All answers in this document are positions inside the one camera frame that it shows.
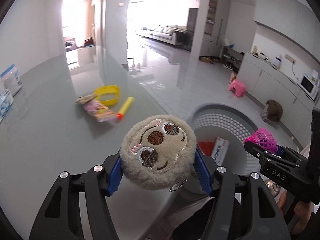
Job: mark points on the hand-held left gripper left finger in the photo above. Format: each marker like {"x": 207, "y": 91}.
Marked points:
{"x": 115, "y": 177}

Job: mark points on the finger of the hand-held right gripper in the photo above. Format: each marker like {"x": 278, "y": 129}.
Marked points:
{"x": 260, "y": 155}
{"x": 291, "y": 152}

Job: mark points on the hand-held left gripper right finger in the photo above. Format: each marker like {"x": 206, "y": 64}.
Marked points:
{"x": 203, "y": 175}

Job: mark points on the red plastic wrapper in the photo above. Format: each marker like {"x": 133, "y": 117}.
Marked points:
{"x": 206, "y": 147}

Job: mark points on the red and white carton box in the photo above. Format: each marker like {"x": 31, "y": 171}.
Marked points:
{"x": 220, "y": 150}

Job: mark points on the beige plush face toy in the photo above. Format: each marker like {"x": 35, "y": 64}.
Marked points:
{"x": 155, "y": 152}

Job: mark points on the grey perforated plastic basket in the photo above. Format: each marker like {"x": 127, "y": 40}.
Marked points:
{"x": 225, "y": 122}

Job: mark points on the person's right hand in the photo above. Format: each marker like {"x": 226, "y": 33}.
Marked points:
{"x": 303, "y": 215}

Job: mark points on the steel kettle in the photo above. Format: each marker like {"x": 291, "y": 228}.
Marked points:
{"x": 273, "y": 190}

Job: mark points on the brown cloth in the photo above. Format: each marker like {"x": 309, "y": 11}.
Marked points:
{"x": 274, "y": 108}

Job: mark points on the pink snack packet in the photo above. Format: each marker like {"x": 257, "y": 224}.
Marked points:
{"x": 100, "y": 110}

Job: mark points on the white microwave oven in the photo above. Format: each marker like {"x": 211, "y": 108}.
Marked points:
{"x": 307, "y": 85}

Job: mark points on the pink plastic stool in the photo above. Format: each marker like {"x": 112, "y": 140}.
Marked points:
{"x": 237, "y": 87}

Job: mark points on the yellow foam tube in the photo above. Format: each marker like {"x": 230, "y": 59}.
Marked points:
{"x": 126, "y": 106}

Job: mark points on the white sideboard cabinet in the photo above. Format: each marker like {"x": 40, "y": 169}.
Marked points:
{"x": 265, "y": 80}

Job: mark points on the brown crumpled wrapper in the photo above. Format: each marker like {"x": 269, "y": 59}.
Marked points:
{"x": 83, "y": 99}

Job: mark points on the shoe rack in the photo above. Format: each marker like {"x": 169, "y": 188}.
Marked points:
{"x": 232, "y": 57}

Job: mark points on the small beige box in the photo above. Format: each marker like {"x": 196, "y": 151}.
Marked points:
{"x": 255, "y": 49}

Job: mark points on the cardboard box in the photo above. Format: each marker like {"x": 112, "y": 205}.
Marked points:
{"x": 206, "y": 59}

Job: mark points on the white bag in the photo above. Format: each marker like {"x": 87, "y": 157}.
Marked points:
{"x": 225, "y": 41}

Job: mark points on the blue patterned tissue pack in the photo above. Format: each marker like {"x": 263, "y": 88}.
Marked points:
{"x": 5, "y": 102}

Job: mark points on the white shelving cabinet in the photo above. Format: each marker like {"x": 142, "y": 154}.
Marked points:
{"x": 215, "y": 22}

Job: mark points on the white canister with blue lid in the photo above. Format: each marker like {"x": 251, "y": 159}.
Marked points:
{"x": 11, "y": 82}

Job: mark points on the dark tall cabinet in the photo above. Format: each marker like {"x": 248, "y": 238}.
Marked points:
{"x": 193, "y": 30}

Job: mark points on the light grey sofa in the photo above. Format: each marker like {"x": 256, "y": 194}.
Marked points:
{"x": 162, "y": 33}

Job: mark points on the white room door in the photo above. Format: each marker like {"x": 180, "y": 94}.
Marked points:
{"x": 100, "y": 15}

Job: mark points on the wall power outlet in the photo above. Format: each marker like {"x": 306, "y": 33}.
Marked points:
{"x": 290, "y": 58}

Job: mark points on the white wall cabinets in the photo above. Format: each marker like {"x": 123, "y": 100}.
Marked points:
{"x": 282, "y": 12}

